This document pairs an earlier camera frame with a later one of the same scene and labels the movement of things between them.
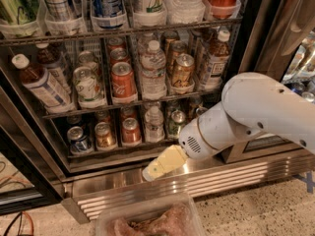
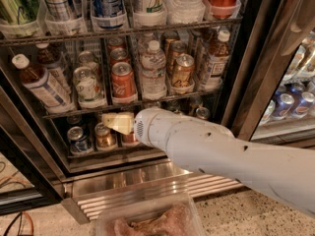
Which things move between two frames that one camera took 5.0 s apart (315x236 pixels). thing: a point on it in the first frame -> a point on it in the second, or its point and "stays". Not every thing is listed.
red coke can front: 123,82 stays
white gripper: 191,142 -> 147,126
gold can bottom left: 104,137 stays
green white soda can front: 88,85 stays
